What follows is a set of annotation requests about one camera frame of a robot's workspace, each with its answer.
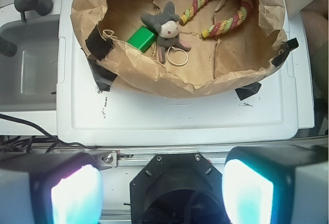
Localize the green rectangular block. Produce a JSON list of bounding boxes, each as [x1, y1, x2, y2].
[[127, 26, 156, 53]]

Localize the brown paper bag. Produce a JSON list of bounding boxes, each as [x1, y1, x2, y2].
[[70, 0, 287, 98]]

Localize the black cable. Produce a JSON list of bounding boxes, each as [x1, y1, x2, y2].
[[0, 113, 98, 153]]

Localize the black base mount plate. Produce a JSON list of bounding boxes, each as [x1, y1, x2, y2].
[[130, 154, 231, 223]]

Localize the gray plastic sink basin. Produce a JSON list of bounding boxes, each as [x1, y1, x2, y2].
[[1, 5, 60, 112]]

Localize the black tape piece lower left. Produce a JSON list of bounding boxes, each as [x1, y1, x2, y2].
[[88, 59, 117, 91]]

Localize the black tape piece lower right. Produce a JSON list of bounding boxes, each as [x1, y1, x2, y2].
[[235, 82, 262, 101]]

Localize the white plastic bin lid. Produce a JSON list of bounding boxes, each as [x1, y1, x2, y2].
[[57, 0, 299, 147]]

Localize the multicolour braided rope toy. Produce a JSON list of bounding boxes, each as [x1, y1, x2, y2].
[[179, 0, 254, 38]]

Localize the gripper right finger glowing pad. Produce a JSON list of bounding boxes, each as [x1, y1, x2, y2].
[[222, 145, 328, 223]]

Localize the aluminium rail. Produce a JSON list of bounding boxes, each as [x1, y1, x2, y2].
[[51, 136, 328, 170]]

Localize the cream ring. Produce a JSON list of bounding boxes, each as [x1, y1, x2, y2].
[[167, 46, 189, 67]]

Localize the black faucet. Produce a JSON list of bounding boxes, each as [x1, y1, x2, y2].
[[0, 0, 53, 57]]

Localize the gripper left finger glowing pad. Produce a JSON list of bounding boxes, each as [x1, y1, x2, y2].
[[1, 153, 104, 223]]

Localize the gray plush animal toy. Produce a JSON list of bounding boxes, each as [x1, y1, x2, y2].
[[140, 1, 191, 64]]

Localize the black tape piece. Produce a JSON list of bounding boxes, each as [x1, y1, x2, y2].
[[271, 38, 299, 68], [235, 82, 262, 101], [88, 59, 117, 91], [85, 25, 115, 60]]

